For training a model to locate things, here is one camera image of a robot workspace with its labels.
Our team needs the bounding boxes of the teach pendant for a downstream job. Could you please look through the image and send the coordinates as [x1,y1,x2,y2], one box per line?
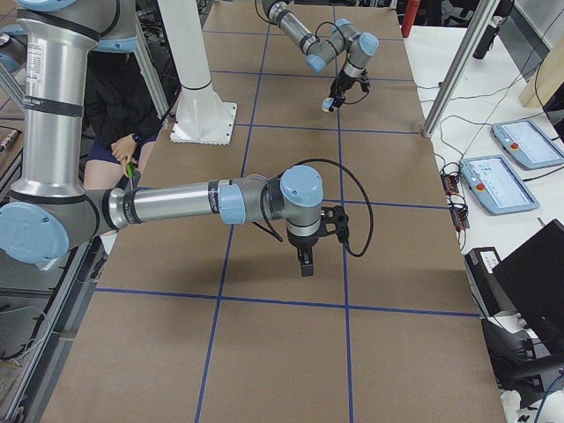
[460,155,540,215]
[492,119,563,170]

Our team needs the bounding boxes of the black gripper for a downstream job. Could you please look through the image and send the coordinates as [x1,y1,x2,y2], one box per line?
[286,205,349,277]
[330,72,370,108]

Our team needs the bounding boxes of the red cylinder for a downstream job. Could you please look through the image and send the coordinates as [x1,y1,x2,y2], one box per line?
[401,0,420,38]

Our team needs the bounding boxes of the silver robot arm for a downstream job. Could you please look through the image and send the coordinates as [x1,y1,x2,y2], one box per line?
[262,1,380,112]
[1,1,349,276]

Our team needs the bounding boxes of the near teach pendant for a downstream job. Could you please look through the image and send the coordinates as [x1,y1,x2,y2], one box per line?
[460,155,540,215]

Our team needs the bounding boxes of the person's hand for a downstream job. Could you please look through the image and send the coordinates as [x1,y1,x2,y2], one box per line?
[111,134,137,164]

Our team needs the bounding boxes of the brown paper table cover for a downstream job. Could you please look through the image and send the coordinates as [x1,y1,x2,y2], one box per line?
[51,3,506,423]

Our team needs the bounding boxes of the green handled screwdriver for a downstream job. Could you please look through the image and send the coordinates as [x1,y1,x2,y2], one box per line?
[125,162,137,190]

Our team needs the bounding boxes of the aluminium frame post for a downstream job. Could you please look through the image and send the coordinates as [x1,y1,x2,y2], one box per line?
[421,0,515,138]

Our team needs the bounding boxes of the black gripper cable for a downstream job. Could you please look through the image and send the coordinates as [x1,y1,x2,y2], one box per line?
[293,158,375,258]

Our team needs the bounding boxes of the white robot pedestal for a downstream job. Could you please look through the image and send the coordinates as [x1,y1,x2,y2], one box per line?
[159,0,237,145]

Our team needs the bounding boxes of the black box with label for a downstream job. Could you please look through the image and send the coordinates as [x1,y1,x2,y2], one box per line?
[464,247,514,316]

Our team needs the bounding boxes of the far teach pendant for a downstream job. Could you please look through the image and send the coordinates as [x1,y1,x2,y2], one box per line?
[492,119,563,170]

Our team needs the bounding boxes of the black laptop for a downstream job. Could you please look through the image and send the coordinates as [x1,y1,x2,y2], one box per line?
[493,219,563,354]

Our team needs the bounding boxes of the small electronics board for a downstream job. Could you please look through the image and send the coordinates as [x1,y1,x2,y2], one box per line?
[441,173,460,196]

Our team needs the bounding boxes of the seated person in black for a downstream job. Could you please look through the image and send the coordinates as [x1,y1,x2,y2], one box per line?
[84,51,161,190]

